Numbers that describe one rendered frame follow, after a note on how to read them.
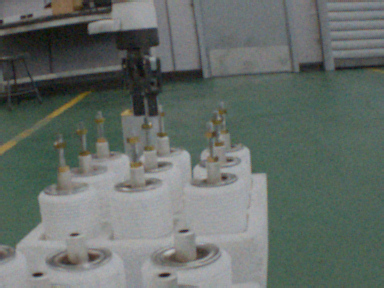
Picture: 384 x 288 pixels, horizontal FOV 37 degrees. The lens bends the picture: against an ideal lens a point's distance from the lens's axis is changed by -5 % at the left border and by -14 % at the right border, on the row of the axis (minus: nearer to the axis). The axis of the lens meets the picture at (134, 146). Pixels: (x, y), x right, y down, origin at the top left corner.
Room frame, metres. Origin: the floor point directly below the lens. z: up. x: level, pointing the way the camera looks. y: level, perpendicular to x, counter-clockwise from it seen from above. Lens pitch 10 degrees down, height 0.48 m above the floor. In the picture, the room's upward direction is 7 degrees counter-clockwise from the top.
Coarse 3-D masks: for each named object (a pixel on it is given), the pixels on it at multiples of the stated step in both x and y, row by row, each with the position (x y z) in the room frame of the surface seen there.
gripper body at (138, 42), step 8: (120, 32) 1.02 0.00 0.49; (128, 32) 1.01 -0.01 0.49; (136, 32) 1.01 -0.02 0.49; (144, 32) 1.01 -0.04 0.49; (152, 32) 1.02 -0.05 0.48; (120, 40) 1.02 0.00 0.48; (128, 40) 1.01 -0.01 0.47; (136, 40) 1.01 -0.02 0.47; (144, 40) 1.01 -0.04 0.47; (152, 40) 1.02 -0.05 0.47; (120, 48) 1.02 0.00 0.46; (128, 48) 1.01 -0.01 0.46; (136, 48) 1.02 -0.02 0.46; (144, 48) 1.01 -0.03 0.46; (128, 56) 1.07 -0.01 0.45; (136, 56) 1.02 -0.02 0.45; (144, 56) 1.01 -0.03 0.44; (144, 72) 1.02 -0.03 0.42
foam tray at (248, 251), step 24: (264, 192) 1.05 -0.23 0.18; (264, 216) 0.94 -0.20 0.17; (24, 240) 0.93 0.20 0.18; (48, 240) 0.91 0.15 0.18; (96, 240) 0.90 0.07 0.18; (144, 240) 0.87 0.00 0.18; (168, 240) 0.86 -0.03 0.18; (216, 240) 0.83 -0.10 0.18; (240, 240) 0.82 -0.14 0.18; (264, 240) 0.88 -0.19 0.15; (240, 264) 0.82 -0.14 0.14; (264, 264) 0.87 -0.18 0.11
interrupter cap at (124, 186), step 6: (126, 180) 0.96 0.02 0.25; (150, 180) 0.95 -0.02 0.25; (156, 180) 0.94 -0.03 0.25; (162, 180) 0.93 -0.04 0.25; (114, 186) 0.93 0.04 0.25; (120, 186) 0.93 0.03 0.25; (126, 186) 0.93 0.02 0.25; (150, 186) 0.91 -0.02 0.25; (156, 186) 0.91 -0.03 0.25; (126, 192) 0.90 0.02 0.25; (132, 192) 0.90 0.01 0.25
